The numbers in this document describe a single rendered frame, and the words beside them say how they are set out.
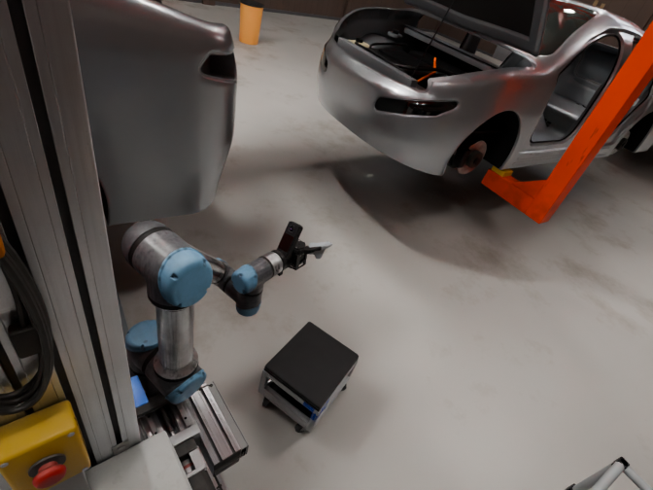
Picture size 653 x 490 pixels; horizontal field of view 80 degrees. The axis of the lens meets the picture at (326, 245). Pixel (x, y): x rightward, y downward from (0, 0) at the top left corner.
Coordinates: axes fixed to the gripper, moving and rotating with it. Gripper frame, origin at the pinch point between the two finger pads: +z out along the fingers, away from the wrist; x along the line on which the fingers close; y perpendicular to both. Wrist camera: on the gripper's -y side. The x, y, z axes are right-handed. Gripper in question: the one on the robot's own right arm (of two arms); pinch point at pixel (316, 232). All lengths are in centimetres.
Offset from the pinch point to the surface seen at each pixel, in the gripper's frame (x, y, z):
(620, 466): 111, 39, 18
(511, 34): -26, -57, 269
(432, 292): 7, 125, 165
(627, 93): 65, -34, 261
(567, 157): 49, 19, 264
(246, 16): -569, -6, 496
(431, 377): 42, 130, 90
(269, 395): -16, 108, 0
